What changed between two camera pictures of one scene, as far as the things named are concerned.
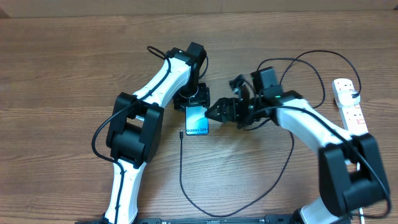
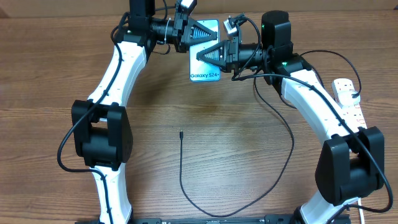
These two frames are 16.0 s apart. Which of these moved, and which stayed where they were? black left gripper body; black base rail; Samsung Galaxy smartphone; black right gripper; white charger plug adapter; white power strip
Moved: Samsung Galaxy smartphone; black right gripper; black left gripper body
Stayed: white power strip; black base rail; white charger plug adapter
